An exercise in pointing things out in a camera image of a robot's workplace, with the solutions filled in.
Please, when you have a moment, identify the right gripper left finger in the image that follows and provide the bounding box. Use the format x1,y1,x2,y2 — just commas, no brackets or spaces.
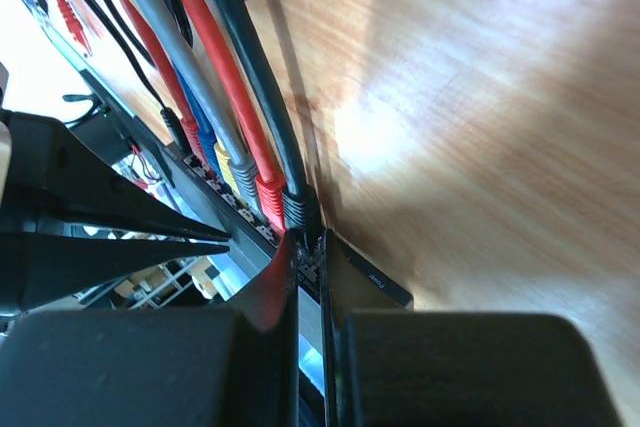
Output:
1,236,299,426

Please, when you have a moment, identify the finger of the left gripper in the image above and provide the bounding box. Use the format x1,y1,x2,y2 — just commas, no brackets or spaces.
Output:
1,234,230,317
1,111,230,242

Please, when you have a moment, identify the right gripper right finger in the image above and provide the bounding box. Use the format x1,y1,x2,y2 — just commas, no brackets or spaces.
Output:
319,232,621,426

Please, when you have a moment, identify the black ethernet cable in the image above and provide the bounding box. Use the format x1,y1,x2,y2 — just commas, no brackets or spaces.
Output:
192,0,321,233

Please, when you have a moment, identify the black network switch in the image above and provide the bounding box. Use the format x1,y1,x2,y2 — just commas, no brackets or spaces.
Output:
19,0,416,427

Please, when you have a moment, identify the thin black power cable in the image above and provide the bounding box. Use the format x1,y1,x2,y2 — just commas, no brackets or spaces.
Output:
42,0,189,151

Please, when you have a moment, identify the red ethernet cable loose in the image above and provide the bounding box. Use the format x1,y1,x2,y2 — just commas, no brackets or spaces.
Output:
119,0,208,165

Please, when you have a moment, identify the red ethernet cable plugged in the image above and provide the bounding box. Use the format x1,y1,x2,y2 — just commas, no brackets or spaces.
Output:
154,0,289,233

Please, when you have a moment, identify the grey ethernet cable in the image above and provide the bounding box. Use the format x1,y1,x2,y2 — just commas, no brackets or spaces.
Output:
102,0,261,211

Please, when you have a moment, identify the blue ethernet cable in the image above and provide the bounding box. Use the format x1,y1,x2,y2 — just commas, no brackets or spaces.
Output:
134,0,221,181

